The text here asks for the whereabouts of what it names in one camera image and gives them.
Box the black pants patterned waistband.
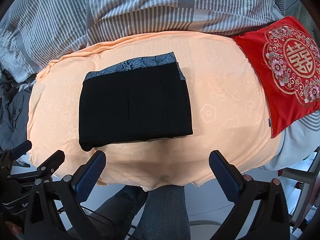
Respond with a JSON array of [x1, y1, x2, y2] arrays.
[[79, 52, 193, 152]]

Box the dark grey jacket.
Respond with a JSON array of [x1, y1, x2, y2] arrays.
[[1, 70, 32, 150]]

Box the person's legs in jeans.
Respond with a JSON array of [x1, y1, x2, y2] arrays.
[[90, 185, 191, 239]]

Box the peach orange blanket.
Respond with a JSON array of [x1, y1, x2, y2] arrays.
[[27, 31, 280, 191]]

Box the grey striped duvet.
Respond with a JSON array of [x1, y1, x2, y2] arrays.
[[1, 0, 285, 83]]

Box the red embroidered cushion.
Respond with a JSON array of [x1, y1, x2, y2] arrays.
[[232, 16, 319, 138]]

